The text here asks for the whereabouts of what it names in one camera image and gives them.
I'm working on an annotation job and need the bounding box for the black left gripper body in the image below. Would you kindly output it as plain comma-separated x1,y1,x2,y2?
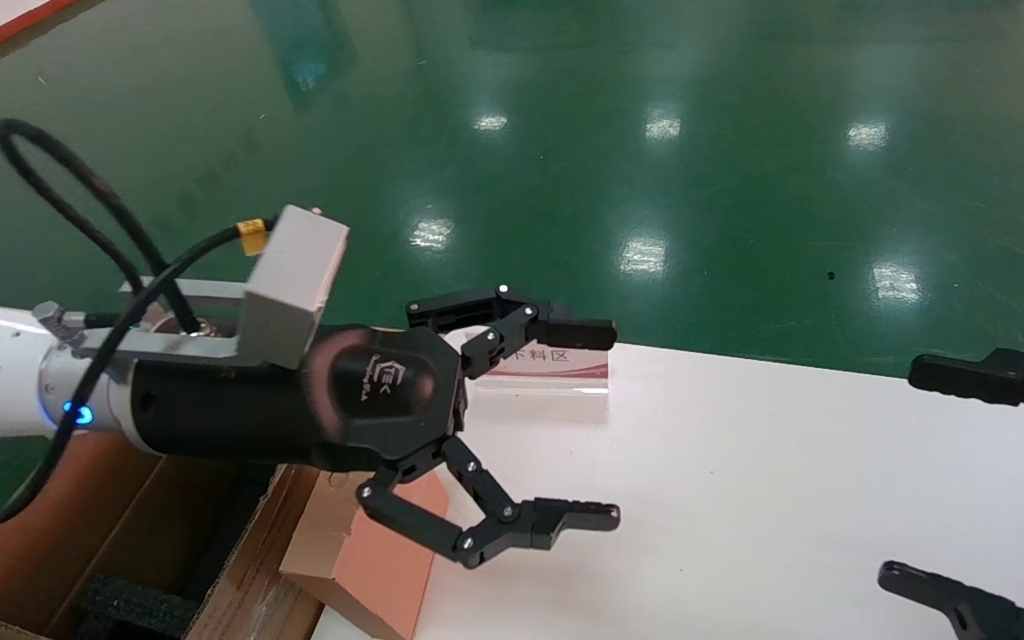
125,324,468,474

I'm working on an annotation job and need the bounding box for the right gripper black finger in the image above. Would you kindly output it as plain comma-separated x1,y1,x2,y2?
876,560,1024,640
908,347,1024,445

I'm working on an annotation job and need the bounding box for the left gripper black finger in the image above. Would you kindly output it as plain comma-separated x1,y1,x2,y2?
405,286,618,380
356,436,621,570

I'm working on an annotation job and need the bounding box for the small cardboard box recycling symbol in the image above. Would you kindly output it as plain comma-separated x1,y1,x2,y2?
279,467,451,640

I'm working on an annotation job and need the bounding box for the large open cardboard box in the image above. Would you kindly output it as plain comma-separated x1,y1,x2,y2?
0,431,326,640

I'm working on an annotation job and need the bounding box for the acrylic sign with Chinese text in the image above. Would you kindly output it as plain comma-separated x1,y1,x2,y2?
476,342,611,396

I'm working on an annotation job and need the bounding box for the black foam pad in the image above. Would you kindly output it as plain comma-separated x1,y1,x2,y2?
76,573,202,640

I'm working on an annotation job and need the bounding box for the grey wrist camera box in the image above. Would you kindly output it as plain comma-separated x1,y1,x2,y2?
241,204,351,370

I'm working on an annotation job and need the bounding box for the silver camera mounting bracket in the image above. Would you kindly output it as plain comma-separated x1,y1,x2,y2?
32,277,251,364

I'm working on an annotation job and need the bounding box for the black camera cable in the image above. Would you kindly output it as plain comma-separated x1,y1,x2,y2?
0,118,277,527

